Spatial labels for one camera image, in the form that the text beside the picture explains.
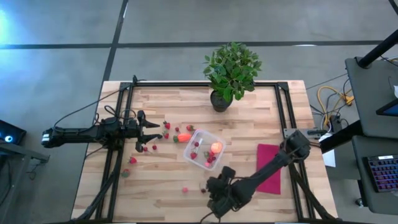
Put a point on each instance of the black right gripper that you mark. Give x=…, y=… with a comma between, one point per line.
x=234, y=194

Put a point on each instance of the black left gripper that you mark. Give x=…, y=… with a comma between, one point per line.
x=133, y=130

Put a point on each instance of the orange toy carrot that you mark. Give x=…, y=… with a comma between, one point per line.
x=184, y=137

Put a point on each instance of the pink toy strawberry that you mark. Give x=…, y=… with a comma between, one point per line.
x=185, y=189

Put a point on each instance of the leafy red toy strawberry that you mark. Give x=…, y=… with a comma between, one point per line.
x=190, y=127
x=206, y=154

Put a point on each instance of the orange toy peach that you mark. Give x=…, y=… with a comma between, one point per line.
x=216, y=147

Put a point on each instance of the dark green toy vegetable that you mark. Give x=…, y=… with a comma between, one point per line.
x=125, y=173

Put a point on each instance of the clear plastic tupperware container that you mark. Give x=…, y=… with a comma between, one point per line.
x=202, y=138

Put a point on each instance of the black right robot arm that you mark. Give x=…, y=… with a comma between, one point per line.
x=270, y=168

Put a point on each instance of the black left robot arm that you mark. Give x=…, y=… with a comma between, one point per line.
x=77, y=133

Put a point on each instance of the red cloth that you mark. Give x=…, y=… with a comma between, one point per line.
x=267, y=152

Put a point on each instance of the potted green plant black pot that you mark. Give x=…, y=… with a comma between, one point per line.
x=231, y=71

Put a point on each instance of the white paper sheet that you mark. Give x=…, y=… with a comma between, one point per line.
x=329, y=158

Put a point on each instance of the grey metal stand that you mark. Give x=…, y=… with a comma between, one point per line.
x=31, y=155

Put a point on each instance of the black power strip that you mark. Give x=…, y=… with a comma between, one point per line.
x=335, y=123

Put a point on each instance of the black diagonal desk bar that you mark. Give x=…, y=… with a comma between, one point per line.
x=342, y=135

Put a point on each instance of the black device blue light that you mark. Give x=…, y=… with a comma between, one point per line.
x=15, y=130

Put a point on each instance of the black caster wheel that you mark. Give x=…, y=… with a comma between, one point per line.
x=359, y=202

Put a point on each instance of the grey side desk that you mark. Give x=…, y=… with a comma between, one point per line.
x=367, y=93
x=360, y=186

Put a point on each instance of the black backlit keyboard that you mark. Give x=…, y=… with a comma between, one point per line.
x=384, y=174

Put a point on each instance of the black tablet blue screen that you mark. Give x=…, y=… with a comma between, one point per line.
x=390, y=109

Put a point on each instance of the small white paper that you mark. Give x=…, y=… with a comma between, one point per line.
x=395, y=91

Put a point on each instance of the black pole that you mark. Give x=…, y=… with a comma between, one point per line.
x=376, y=49

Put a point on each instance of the black aluminium table frame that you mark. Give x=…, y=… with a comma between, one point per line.
x=202, y=84

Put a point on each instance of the grey metal bracket plate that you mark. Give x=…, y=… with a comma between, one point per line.
x=292, y=133

